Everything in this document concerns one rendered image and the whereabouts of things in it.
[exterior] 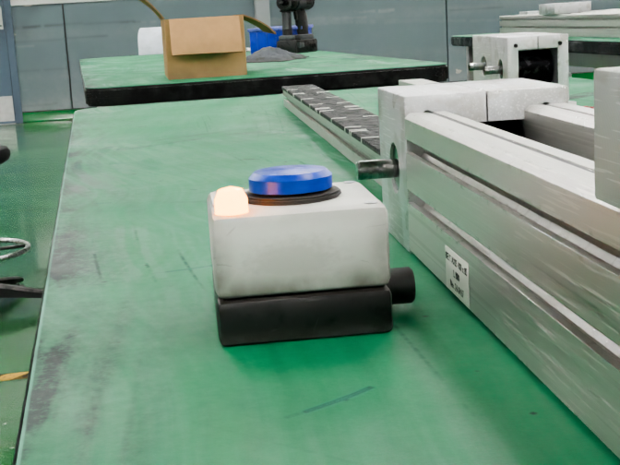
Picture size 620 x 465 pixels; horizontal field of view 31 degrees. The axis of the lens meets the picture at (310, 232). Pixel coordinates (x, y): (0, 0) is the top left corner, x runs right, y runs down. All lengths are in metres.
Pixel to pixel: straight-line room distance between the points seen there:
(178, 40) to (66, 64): 8.84
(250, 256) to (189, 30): 2.36
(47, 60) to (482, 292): 11.20
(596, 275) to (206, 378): 0.18
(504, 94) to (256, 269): 0.23
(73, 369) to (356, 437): 0.15
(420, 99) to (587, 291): 0.30
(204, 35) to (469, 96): 2.19
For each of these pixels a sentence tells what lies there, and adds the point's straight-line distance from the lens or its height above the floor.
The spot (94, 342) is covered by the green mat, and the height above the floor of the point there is 0.78.
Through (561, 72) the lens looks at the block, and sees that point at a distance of 1.67.
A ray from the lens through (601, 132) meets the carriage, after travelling 0.34.
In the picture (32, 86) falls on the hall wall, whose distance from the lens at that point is 11.68.
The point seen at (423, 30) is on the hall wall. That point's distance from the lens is 12.17.
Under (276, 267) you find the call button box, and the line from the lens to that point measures 0.50.
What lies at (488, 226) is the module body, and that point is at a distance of 0.49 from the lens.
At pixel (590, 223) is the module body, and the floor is 0.85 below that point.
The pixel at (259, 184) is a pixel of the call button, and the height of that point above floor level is 0.85.
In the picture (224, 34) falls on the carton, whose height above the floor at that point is 0.88.
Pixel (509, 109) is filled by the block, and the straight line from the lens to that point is 0.68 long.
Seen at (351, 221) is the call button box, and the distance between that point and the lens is 0.50.
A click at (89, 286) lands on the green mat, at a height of 0.78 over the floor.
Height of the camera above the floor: 0.93
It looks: 11 degrees down
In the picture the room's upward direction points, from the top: 3 degrees counter-clockwise
